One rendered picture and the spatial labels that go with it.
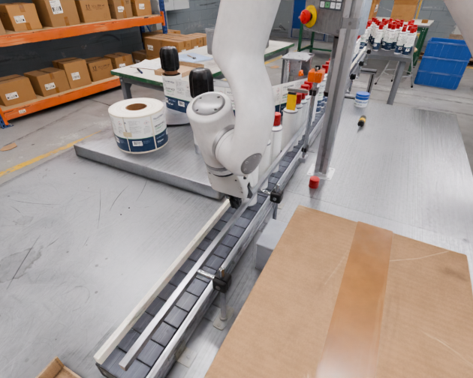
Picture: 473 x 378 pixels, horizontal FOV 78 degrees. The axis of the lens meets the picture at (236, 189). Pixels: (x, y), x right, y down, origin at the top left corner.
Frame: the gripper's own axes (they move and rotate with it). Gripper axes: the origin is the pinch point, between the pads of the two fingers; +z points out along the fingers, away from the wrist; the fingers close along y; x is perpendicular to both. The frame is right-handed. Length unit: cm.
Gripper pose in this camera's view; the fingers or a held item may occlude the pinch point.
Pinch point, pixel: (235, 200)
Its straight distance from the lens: 78.0
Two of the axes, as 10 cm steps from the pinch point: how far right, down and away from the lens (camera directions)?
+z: 1.5, 5.8, 8.0
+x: -4.2, 7.7, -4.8
